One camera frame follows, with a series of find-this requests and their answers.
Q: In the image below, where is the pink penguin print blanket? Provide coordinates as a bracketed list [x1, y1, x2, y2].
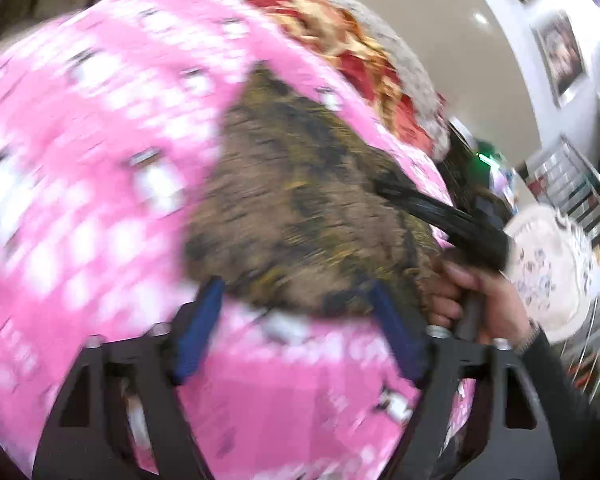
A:
[0, 0, 476, 480]

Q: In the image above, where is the brown floral patterned garment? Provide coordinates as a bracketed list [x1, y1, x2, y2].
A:
[182, 60, 451, 318]

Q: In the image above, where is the person's right forearm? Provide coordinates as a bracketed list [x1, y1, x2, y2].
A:
[517, 322, 600, 480]

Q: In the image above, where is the red and gold floral cloth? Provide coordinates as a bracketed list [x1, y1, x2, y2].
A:
[242, 0, 433, 156]

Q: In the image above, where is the white floral cushion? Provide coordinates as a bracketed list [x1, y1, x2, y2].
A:
[502, 204, 600, 343]

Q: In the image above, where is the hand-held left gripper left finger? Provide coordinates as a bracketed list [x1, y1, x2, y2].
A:
[32, 277, 226, 480]

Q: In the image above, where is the metal rack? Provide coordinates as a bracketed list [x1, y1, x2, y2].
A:
[525, 135, 600, 411]

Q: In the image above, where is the person's right hand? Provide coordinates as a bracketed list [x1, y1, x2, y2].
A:
[422, 260, 536, 351]

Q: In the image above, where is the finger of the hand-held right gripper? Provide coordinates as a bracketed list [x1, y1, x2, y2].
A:
[372, 175, 481, 233]

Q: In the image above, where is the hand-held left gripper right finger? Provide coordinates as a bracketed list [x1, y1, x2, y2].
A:
[370, 280, 548, 480]

